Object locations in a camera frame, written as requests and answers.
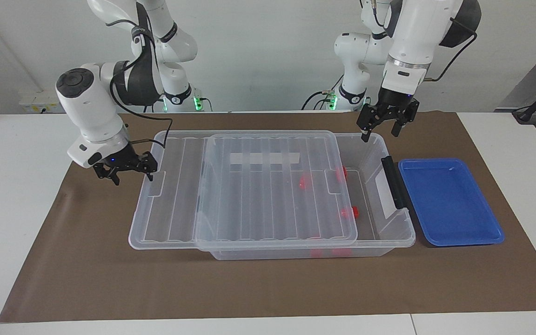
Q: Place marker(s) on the clear plastic storage box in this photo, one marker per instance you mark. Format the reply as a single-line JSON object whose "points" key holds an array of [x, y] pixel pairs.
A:
{"points": [[375, 232]]}

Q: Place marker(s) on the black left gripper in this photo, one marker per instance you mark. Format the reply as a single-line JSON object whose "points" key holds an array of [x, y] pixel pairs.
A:
{"points": [[393, 102]]}

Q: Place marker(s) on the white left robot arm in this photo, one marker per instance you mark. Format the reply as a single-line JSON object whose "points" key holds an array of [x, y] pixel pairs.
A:
{"points": [[412, 28]]}

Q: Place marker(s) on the brown table mat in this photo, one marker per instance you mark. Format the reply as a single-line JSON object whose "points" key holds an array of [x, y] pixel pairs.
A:
{"points": [[268, 288]]}

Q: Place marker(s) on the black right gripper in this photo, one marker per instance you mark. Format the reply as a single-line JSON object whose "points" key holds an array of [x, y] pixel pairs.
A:
{"points": [[117, 160]]}

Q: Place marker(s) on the red block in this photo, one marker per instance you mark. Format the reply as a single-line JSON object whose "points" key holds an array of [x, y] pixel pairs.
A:
{"points": [[341, 252], [304, 181], [317, 252], [349, 212], [341, 173]]}

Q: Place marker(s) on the clear ribbed box lid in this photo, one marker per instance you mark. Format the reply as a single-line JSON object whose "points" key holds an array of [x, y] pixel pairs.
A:
{"points": [[165, 218]]}

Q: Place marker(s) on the blue plastic tray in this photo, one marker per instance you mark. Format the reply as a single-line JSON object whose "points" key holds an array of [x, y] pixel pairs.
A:
{"points": [[449, 218]]}

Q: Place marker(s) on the white power strip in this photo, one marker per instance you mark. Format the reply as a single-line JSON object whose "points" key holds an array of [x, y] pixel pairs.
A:
{"points": [[40, 104]]}

